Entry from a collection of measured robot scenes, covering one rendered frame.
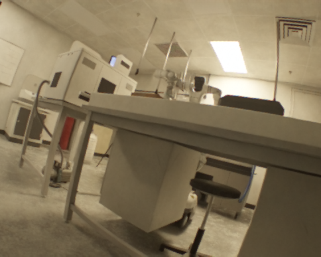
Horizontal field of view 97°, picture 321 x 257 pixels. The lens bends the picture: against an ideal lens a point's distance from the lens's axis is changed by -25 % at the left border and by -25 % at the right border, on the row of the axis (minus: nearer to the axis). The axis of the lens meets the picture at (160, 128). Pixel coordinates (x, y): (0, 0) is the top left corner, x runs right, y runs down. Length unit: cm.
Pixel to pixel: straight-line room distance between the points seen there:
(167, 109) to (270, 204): 72
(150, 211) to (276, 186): 77
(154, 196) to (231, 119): 71
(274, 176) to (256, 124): 36
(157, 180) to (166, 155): 17
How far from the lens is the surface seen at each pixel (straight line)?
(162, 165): 121
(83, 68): 186
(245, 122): 79
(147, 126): 100
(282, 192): 106
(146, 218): 130
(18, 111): 406
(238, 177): 290
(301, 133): 79
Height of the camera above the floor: 76
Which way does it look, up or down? 5 degrees up
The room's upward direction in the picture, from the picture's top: 16 degrees clockwise
